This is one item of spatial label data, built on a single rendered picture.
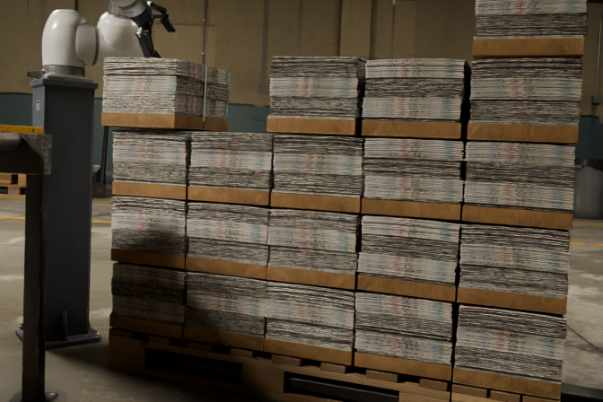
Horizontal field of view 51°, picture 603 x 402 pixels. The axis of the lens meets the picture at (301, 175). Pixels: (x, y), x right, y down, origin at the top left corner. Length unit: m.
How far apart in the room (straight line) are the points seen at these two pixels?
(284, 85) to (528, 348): 1.03
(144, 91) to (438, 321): 1.17
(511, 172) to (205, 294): 1.03
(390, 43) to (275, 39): 1.55
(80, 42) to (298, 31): 6.41
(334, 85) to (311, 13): 6.95
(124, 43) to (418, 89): 1.25
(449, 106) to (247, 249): 0.76
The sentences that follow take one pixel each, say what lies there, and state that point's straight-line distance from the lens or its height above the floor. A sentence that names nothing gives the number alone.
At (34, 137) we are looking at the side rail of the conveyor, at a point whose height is 0.79.
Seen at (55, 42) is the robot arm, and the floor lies 1.14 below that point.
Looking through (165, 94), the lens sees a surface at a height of 0.94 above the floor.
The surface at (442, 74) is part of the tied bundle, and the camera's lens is 1.85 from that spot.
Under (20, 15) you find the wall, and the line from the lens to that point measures 9.76.
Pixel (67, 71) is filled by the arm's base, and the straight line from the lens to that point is 2.57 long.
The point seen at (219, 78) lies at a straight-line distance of 2.35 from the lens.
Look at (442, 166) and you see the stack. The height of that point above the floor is 0.76.
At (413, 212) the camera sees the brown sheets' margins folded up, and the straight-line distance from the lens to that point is 1.85.
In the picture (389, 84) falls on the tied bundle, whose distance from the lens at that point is 1.88.
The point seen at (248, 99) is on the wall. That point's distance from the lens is 8.75.
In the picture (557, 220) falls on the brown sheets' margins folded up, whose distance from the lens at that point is 1.83.
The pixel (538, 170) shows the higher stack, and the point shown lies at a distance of 1.82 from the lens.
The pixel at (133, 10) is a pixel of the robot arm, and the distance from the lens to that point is 2.14.
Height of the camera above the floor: 0.81
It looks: 3 degrees down
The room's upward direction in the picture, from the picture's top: 2 degrees clockwise
